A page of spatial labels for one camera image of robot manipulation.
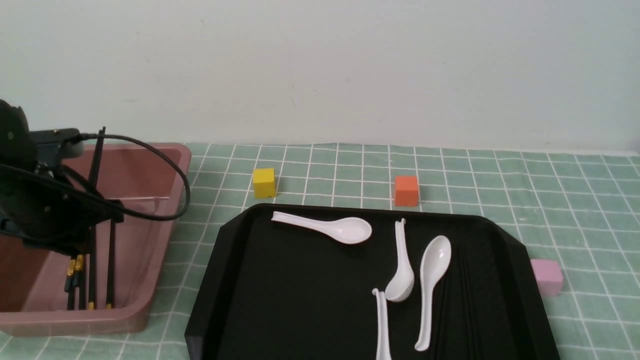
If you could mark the pink plastic bin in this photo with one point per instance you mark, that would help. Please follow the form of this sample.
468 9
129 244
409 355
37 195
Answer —
33 302

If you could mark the black chopstick yellow band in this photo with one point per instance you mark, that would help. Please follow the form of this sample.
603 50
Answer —
92 179

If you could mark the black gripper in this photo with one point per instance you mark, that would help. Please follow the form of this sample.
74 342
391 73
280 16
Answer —
47 207

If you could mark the black chopstick yellow tip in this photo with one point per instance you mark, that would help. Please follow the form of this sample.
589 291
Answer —
110 286
93 270

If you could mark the green checkered tablecloth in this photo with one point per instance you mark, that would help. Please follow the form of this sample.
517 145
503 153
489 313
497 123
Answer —
581 210

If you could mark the orange cube block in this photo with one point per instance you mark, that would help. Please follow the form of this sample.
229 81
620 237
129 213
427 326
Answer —
406 191

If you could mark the white spoon bottom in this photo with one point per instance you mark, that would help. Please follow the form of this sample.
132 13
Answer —
383 351

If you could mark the black chopstick on tray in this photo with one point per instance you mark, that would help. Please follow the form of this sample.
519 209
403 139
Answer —
466 305

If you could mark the white spoon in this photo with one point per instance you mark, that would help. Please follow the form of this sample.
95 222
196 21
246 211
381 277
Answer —
401 284
433 266
349 231
383 351

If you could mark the yellow cube block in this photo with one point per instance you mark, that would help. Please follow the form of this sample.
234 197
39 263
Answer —
264 183

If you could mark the pink cube block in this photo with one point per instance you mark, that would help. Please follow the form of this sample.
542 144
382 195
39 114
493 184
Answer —
548 276

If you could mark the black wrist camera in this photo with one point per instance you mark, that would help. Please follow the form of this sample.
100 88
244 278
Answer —
56 145

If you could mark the black plastic tray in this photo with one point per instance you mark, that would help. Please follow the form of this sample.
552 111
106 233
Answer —
275 291

